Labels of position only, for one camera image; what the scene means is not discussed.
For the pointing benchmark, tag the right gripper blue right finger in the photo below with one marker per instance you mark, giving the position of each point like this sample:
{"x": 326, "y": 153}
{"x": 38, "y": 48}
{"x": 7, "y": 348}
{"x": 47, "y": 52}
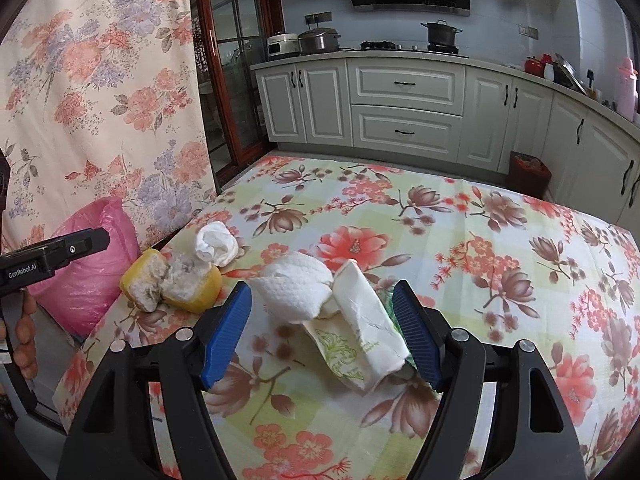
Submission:
{"x": 420, "y": 335}

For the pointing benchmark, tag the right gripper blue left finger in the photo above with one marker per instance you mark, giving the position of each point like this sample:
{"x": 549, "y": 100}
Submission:
{"x": 223, "y": 333}

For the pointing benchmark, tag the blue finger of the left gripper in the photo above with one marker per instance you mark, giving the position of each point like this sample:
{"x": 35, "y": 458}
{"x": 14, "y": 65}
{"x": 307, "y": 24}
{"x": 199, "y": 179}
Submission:
{"x": 64, "y": 249}

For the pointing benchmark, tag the green zigzag cloth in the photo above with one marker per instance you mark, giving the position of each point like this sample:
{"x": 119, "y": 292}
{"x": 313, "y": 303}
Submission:
{"x": 388, "y": 305}

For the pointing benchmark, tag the yellow pomelo peel piece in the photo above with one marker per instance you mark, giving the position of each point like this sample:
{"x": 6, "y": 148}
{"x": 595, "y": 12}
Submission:
{"x": 191, "y": 284}
{"x": 142, "y": 282}

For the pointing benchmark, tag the printed paper wrapper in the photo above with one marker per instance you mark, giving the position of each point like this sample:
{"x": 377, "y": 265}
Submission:
{"x": 359, "y": 344}

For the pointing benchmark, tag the small white tissue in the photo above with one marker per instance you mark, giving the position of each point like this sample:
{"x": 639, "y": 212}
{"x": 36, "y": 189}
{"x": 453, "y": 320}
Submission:
{"x": 215, "y": 244}

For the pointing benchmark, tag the white paper towel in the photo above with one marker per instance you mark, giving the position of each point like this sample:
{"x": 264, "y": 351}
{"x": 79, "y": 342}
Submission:
{"x": 296, "y": 288}

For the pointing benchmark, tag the pink-lined trash bin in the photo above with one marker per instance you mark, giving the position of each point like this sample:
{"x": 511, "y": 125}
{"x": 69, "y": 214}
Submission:
{"x": 80, "y": 294}

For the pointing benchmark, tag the red floor trash bin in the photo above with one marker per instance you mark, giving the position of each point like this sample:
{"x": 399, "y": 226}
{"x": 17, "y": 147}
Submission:
{"x": 527, "y": 175}

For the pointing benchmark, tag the white lower kitchen cabinets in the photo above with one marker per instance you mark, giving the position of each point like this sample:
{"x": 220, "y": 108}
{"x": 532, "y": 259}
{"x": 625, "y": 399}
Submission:
{"x": 452, "y": 113}

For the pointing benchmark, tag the person's left hand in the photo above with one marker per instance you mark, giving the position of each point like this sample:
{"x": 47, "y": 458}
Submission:
{"x": 25, "y": 353}

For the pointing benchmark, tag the floral curtain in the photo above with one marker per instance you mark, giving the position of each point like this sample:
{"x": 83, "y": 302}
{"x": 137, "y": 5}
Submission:
{"x": 99, "y": 98}

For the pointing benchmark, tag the red kettle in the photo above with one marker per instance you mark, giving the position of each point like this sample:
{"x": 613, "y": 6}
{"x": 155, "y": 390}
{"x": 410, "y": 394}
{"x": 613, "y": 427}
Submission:
{"x": 537, "y": 66}

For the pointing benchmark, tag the gas stove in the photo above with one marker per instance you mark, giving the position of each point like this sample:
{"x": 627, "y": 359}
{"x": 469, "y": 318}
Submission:
{"x": 391, "y": 46}

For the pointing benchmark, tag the red-framed glass door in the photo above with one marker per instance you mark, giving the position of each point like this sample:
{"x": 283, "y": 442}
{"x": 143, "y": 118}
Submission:
{"x": 234, "y": 34}

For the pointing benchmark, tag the black cooking pot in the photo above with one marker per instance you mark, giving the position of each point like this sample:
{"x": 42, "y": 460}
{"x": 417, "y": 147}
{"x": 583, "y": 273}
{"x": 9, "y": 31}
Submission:
{"x": 441, "y": 37}

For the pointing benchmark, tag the silver pressure cooker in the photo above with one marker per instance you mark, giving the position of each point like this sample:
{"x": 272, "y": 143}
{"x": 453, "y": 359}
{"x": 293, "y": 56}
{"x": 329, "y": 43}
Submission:
{"x": 319, "y": 40}

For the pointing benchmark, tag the pink thermos flask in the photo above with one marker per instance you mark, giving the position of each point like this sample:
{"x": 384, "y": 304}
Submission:
{"x": 626, "y": 93}

